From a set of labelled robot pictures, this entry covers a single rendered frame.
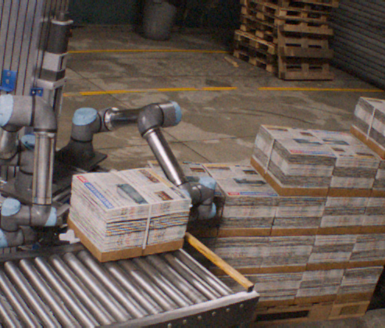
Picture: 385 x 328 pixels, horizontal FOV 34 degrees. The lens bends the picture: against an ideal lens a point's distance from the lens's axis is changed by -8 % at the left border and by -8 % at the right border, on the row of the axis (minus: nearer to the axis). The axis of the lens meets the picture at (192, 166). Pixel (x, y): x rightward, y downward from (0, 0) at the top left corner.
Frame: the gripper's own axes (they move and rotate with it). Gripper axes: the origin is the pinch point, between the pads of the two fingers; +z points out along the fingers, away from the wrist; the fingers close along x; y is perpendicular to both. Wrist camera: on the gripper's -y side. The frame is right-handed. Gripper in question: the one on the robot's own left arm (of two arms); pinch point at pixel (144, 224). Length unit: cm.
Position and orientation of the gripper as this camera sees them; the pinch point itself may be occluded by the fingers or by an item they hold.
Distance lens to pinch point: 280.6
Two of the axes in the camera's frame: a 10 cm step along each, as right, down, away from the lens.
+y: 1.9, -9.0, -3.8
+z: -7.9, 0.9, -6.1
